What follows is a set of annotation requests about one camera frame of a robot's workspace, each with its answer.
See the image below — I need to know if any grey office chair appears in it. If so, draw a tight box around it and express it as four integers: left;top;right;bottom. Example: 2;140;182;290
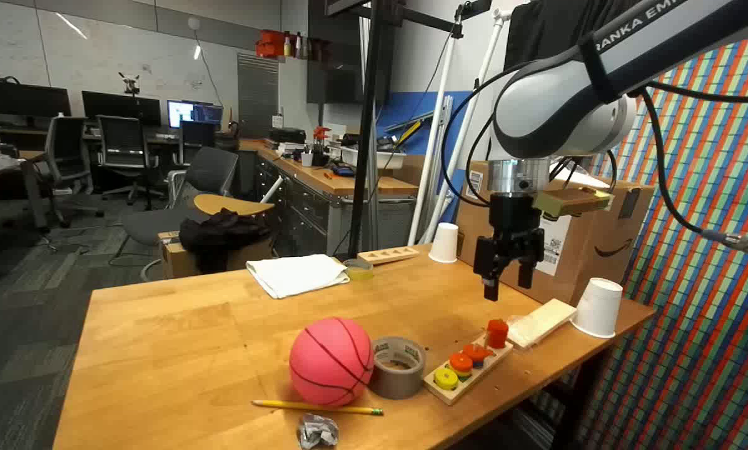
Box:
119;146;241;251

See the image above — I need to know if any yellow wooden ring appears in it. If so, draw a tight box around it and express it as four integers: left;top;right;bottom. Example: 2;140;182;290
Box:
433;364;462;391

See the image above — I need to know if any pale flat wooden board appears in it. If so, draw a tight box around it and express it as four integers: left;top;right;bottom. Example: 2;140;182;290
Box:
506;296;577;349

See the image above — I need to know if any pink rubber basketball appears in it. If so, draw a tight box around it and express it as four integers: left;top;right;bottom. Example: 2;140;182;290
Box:
287;314;378;409

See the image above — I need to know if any round wooden stool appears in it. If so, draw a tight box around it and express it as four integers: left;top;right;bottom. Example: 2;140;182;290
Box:
193;191;277;219

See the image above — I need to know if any orange wooden ring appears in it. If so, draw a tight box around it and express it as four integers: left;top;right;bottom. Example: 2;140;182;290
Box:
447;349;476;378
462;341;493;366

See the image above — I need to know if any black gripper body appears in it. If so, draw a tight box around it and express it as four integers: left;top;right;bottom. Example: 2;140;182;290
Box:
485;191;548;254

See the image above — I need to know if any white paper cup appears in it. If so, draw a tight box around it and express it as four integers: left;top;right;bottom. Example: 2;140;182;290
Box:
570;275;626;339
426;219;462;265

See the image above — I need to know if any black bag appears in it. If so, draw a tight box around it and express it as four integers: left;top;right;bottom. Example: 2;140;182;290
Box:
177;206;268;275

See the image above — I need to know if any yellow pencil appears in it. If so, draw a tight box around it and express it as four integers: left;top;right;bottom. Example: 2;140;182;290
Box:
249;398;386;416

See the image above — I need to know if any grey duct tape roll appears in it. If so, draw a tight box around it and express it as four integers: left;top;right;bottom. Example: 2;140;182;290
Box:
367;334;431;399

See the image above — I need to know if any black wall screen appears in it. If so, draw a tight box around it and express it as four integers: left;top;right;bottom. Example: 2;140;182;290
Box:
305;0;367;106

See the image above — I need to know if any white paper sheet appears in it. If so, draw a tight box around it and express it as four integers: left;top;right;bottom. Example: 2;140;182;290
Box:
246;251;352;300

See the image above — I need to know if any wooden strip with slots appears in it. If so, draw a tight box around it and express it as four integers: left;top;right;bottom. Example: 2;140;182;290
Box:
356;244;423;270

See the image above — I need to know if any wooden office desk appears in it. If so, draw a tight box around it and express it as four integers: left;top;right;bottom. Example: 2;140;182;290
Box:
0;146;49;281

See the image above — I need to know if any black hanging curtain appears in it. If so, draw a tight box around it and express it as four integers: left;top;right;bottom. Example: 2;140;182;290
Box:
506;0;643;71

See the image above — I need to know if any white stand pole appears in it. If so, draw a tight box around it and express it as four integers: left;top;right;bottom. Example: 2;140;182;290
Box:
406;31;458;246

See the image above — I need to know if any lit computer screen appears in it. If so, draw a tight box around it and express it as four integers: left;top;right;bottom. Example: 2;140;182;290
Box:
164;96;226;131

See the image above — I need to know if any orange container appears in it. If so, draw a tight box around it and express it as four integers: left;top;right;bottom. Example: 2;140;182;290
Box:
254;26;291;59

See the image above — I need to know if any black office chair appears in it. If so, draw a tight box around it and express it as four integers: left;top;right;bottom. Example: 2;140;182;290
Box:
96;113;168;210
43;113;108;230

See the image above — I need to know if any black metal pole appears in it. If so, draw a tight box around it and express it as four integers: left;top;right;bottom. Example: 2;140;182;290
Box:
345;0;466;259

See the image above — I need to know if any black looped wrist cable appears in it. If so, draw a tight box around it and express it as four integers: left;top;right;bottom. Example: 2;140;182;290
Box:
435;66;517;210

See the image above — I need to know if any black computer monitor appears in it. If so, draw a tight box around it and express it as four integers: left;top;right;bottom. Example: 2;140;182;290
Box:
81;88;163;128
0;75;72;129

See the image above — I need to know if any brown cardboard box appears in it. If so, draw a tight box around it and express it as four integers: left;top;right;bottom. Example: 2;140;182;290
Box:
452;160;657;308

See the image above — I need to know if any wooden top workbench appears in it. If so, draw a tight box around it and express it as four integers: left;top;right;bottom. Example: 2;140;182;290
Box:
238;134;417;256

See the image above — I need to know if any crumpled foil ball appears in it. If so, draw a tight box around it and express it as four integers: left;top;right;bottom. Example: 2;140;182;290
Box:
295;413;342;450

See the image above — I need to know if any grey metal cabinet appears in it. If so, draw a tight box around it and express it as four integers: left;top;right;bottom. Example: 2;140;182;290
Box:
236;53;281;140

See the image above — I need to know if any colourful woven pattern backdrop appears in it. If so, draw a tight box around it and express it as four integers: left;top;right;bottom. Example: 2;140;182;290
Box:
575;31;748;450

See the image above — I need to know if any wooden crate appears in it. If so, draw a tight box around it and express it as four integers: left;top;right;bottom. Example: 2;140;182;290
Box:
154;230;277;280

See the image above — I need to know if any blue board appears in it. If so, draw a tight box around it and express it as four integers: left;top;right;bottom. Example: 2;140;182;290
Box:
375;88;476;160

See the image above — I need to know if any red wooden cylinder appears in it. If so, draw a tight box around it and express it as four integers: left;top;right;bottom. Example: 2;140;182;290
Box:
485;316;511;349

